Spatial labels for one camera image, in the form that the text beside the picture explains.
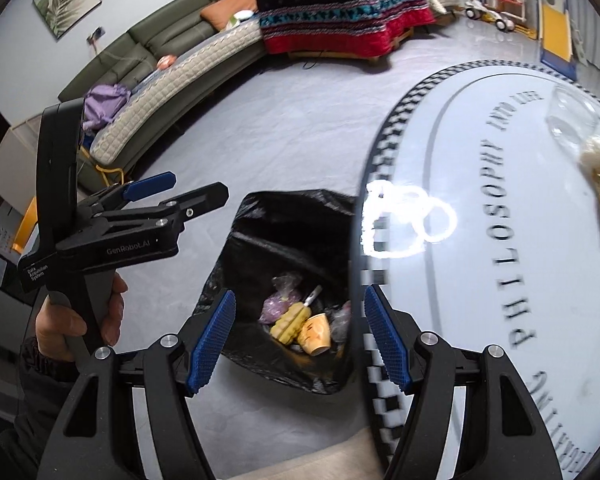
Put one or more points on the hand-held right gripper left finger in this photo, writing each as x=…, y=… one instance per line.
x=212, y=345

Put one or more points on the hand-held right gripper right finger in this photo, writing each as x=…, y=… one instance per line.
x=387, y=345

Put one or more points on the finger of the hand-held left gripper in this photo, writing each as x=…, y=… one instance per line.
x=195, y=202
x=150, y=184

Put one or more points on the bin with black bag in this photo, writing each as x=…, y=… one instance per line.
x=260, y=220

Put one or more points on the person's left forearm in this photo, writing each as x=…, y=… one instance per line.
x=47, y=365

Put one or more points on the person's left hand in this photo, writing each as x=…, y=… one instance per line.
x=55, y=327

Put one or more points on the white cabinet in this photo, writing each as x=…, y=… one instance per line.
x=15, y=155

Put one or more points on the clear plastic wrapper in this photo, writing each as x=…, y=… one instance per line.
x=340, y=322

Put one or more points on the purple plastic wrapper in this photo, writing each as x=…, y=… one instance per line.
x=275, y=305

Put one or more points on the yellow paper cup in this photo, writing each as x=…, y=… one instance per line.
x=314, y=335

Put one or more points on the purple backpack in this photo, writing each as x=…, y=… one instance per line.
x=105, y=105

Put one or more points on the white plastic stick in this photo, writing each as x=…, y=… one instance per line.
x=312, y=296

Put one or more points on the beige quilted sofa mat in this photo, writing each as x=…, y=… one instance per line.
x=190, y=70

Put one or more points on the small orange toy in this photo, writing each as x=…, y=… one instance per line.
x=166, y=61

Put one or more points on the green sofa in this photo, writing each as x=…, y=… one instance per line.
x=180, y=25

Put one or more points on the round white printed table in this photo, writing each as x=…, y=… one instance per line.
x=530, y=260

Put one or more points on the framed leaf picture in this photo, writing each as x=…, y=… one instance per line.
x=67, y=2

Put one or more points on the orange pillow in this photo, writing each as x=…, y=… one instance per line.
x=225, y=12

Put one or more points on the green white packet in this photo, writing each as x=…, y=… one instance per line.
x=240, y=19

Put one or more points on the table with patterned red cloth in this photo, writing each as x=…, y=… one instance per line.
x=340, y=10

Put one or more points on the white toy car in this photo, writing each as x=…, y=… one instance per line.
x=487, y=10

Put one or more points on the yellow child slide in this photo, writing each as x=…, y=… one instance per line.
x=555, y=35

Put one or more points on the wall socket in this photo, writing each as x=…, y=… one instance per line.
x=96, y=35

